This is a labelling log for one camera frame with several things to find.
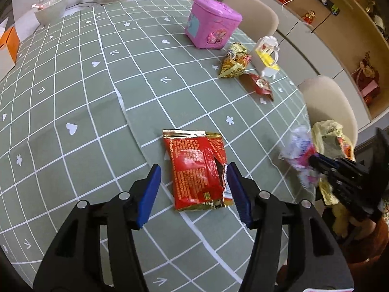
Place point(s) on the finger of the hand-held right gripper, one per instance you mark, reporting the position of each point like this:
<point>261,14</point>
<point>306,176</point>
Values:
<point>328,182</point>
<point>325,162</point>

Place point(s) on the person's right forearm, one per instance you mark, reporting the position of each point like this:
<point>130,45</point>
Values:
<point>367,240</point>

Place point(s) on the yellow plastic bag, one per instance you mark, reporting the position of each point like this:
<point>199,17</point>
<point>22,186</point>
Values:
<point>326,133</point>

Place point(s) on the gold red snack wrapper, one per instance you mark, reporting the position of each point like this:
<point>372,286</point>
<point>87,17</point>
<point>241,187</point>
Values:
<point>234,65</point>

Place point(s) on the pink plastic box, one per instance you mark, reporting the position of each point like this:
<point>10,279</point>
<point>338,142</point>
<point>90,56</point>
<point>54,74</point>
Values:
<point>209,21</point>

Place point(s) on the green plug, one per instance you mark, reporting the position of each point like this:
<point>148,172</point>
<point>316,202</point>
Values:
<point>335,8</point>

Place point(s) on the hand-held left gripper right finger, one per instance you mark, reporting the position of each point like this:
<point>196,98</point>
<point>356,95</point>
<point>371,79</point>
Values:
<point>238,194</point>

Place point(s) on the pink white wrapper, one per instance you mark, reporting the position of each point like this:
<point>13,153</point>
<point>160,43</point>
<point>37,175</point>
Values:
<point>299,152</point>

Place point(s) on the red gold snack packet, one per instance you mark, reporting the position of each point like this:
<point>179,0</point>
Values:
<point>194,170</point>

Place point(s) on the orange white cardboard box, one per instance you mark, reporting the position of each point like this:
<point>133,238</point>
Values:
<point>9,42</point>

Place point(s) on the white yellow toy chair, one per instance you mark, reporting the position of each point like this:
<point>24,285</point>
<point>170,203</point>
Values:
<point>266,60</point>

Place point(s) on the red gold gift decoration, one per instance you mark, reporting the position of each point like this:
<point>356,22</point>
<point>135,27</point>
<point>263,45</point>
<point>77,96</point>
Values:
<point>366,79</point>

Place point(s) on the small red candy wrapper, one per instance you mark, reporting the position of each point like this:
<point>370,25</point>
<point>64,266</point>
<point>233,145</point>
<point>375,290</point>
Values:
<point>261,86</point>

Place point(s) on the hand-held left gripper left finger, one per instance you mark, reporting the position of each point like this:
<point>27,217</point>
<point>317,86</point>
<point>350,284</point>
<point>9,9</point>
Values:
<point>149,194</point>

